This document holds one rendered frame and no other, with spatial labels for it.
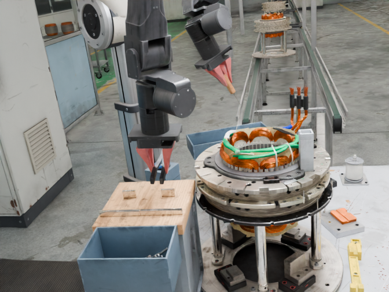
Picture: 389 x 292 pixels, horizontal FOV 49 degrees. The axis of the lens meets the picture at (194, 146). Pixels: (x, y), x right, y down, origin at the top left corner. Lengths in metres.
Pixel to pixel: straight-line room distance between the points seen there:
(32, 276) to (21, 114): 1.13
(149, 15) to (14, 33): 2.53
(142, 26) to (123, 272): 0.44
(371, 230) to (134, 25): 0.92
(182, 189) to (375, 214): 0.68
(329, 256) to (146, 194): 0.52
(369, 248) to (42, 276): 1.93
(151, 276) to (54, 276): 1.90
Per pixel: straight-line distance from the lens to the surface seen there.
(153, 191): 1.00
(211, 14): 1.14
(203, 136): 1.34
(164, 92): 0.77
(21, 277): 2.77
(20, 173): 3.19
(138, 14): 0.78
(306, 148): 0.95
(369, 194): 1.55
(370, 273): 1.20
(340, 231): 1.31
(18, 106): 3.20
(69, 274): 2.65
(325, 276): 1.14
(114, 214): 0.93
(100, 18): 1.23
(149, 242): 0.89
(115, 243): 0.91
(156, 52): 0.80
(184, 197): 0.95
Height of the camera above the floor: 1.52
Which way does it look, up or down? 22 degrees down
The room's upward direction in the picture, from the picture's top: 6 degrees counter-clockwise
